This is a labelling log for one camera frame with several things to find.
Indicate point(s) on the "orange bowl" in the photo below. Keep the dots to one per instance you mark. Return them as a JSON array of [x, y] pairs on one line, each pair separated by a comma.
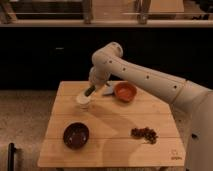
[[125, 91]]

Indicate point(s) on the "white paper cup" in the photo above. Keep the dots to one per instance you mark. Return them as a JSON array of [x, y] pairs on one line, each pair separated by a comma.
[[83, 100]]

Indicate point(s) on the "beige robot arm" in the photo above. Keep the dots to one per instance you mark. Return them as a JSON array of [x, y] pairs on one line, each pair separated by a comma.
[[183, 94]]

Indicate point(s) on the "wooden shelf rail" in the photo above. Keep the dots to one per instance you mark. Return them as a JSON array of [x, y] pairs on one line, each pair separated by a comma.
[[112, 23]]

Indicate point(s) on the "grey cloth piece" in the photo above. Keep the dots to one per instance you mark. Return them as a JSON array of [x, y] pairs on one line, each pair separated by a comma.
[[109, 90]]

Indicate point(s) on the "black handle bar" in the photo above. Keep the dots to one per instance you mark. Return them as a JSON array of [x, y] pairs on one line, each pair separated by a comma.
[[11, 153]]

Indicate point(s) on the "dark brown bowl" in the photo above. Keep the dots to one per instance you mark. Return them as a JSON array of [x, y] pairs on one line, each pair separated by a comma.
[[76, 135]]

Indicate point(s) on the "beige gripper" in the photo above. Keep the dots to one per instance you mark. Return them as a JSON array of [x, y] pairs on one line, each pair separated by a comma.
[[98, 77]]

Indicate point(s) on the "green pepper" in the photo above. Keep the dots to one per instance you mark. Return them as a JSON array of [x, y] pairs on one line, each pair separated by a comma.
[[89, 91]]

